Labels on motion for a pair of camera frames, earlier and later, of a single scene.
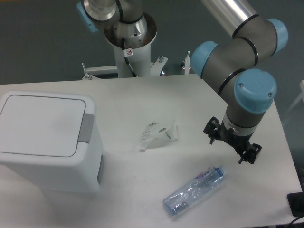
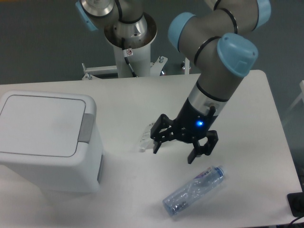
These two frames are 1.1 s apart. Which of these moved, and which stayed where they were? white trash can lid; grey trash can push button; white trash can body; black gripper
Moved: black gripper
Stayed: grey trash can push button; white trash can body; white trash can lid
